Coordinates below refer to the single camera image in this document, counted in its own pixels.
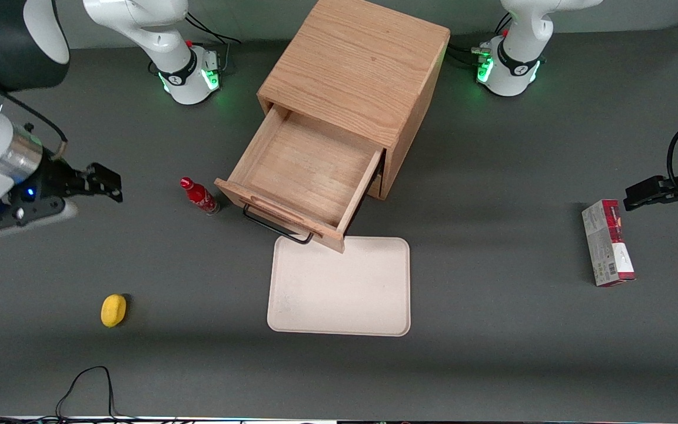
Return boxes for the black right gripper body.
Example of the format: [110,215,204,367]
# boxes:
[24,154,90,200]

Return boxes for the long black drawer handle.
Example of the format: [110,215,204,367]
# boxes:
[242,203,315,245]

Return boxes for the deep wooden drawer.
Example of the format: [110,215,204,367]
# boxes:
[214,104,385,254]

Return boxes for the shallow-front wooden drawer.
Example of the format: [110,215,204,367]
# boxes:
[367,168,387,200]

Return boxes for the oak wooden drawer cabinet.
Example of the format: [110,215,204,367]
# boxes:
[257,0,451,201]

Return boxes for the grey and red carton box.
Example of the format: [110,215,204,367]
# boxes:
[581,199,637,287]

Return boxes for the red cola bottle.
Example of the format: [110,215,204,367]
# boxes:
[180,177,221,216]

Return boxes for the yellow lemon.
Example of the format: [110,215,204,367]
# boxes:
[101,294,128,328]

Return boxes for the beige plastic tray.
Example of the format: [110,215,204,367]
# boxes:
[267,234,411,337]

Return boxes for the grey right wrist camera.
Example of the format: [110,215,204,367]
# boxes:
[0,196,79,240]

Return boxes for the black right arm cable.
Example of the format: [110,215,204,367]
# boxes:
[0,66,69,161]

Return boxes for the black right base cables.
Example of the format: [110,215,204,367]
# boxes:
[182,12,241,76]

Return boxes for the black base cables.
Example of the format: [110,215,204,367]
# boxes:
[447,14,514,67]
[182,12,241,76]

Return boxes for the black looped table cable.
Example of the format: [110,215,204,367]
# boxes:
[55,366,139,423]

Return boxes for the black left base cables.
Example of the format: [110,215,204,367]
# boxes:
[447,14,514,67]

